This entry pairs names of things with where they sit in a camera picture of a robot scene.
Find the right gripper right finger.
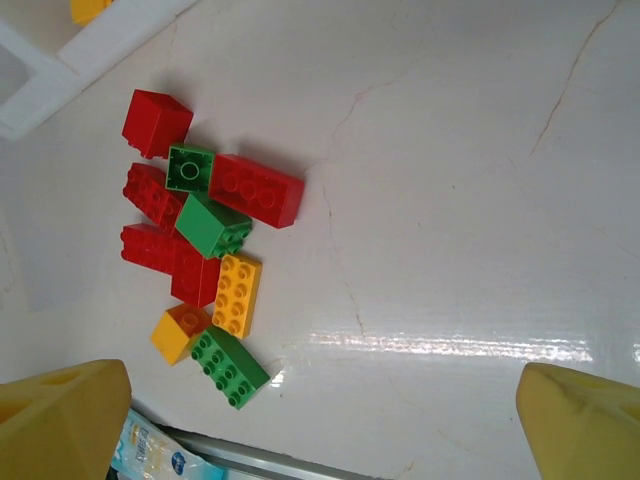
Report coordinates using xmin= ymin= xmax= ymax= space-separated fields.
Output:
xmin=516 ymin=362 xmax=640 ymax=480

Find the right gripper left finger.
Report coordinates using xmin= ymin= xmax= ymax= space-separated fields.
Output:
xmin=0 ymin=358 xmax=134 ymax=480

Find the long red lego brick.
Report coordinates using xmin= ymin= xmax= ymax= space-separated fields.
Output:
xmin=122 ymin=162 xmax=187 ymax=236
xmin=207 ymin=153 xmax=306 ymax=230
xmin=120 ymin=223 xmax=187 ymax=276

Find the small green lego brick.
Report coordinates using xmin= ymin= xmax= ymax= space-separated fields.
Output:
xmin=174 ymin=193 xmax=253 ymax=260
xmin=165 ymin=143 xmax=216 ymax=193

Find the small red lego brick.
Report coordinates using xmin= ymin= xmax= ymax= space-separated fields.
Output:
xmin=121 ymin=88 xmax=195 ymax=159
xmin=170 ymin=239 xmax=222 ymax=310

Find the small yellow lego brick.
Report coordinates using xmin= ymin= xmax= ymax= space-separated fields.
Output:
xmin=150 ymin=302 xmax=212 ymax=367
xmin=69 ymin=0 xmax=115 ymax=27

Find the blue snack bag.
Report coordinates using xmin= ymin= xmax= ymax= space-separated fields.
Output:
xmin=109 ymin=407 xmax=232 ymax=480

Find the long green lego brick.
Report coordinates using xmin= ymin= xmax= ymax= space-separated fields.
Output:
xmin=189 ymin=326 xmax=272 ymax=413

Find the long yellow lego brick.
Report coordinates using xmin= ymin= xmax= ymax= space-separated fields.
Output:
xmin=211 ymin=253 xmax=264 ymax=340

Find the white three-compartment container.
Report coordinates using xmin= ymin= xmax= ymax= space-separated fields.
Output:
xmin=0 ymin=0 xmax=201 ymax=142

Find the aluminium rail frame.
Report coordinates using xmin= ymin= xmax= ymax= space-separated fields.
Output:
xmin=169 ymin=426 xmax=374 ymax=480

